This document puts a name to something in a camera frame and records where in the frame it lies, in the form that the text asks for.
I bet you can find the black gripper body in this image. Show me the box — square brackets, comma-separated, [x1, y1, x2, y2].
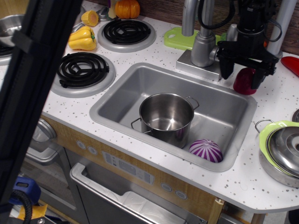
[217, 31, 278, 75]

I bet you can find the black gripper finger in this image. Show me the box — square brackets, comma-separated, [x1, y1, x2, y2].
[251, 62, 269, 89]
[220, 57, 235, 79]

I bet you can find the red toy sweet potato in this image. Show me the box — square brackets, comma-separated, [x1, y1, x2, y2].
[233, 67, 256, 95]

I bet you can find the grey toy sink basin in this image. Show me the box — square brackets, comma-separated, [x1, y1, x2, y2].
[90, 63, 257, 172]

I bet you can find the steel pot lid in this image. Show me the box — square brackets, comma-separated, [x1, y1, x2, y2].
[267, 126, 299, 177]

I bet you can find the stainless steel pot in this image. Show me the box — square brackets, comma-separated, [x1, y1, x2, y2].
[131, 93, 199, 148]

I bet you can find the silver toy faucet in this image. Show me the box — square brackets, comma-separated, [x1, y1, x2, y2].
[175, 0, 239, 82]

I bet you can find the red toy pepper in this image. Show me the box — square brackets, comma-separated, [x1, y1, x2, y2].
[281, 56, 299, 76]

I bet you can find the grey vertical pole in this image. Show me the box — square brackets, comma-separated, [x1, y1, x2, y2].
[267, 0, 297, 59]

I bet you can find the green cutting board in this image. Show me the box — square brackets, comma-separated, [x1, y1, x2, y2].
[163, 27, 225, 51]

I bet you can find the light green plate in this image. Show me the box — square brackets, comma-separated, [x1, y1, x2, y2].
[258, 120, 299, 178]

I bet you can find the purple white striped onion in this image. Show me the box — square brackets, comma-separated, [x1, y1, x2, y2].
[189, 139, 223, 163]

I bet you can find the back right black burner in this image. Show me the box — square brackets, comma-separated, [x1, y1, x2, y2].
[97, 19, 156, 53]

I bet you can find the orange toy pumpkin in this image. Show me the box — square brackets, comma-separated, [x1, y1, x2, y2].
[115, 0, 141, 19]

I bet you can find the silver back stove knob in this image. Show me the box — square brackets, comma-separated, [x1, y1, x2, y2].
[96, 6, 110, 22]

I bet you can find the yellow toy corn piece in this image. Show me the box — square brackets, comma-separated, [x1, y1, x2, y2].
[81, 10, 99, 27]

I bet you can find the yellow toy bell pepper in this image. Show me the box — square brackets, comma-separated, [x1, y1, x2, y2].
[68, 26, 97, 51]

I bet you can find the front black stove burner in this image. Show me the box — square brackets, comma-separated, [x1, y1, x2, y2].
[51, 52, 116, 98]

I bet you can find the silver stove knob near pepper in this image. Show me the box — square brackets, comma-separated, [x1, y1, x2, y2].
[71, 22, 84, 33]

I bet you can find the silver oven dial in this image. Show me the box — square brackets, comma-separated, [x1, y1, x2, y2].
[32, 118, 57, 143]

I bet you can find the small steel bowl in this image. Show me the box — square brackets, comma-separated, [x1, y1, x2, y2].
[0, 14, 24, 47]

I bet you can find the blue clamp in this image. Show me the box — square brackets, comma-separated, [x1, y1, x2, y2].
[13, 176, 42, 205]

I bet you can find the steel pan with handle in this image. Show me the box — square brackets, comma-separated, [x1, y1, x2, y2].
[255, 119, 299, 188]

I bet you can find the silver dishwasher door handle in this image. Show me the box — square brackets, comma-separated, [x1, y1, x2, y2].
[70, 163, 207, 224]

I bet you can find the black camera frame bar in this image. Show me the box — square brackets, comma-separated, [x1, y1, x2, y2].
[0, 0, 81, 205]

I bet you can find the silver oven door handle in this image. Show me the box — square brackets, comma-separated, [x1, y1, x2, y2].
[25, 140, 61, 166]

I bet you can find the black cable hose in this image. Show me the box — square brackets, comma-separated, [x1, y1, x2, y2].
[9, 189, 33, 222]

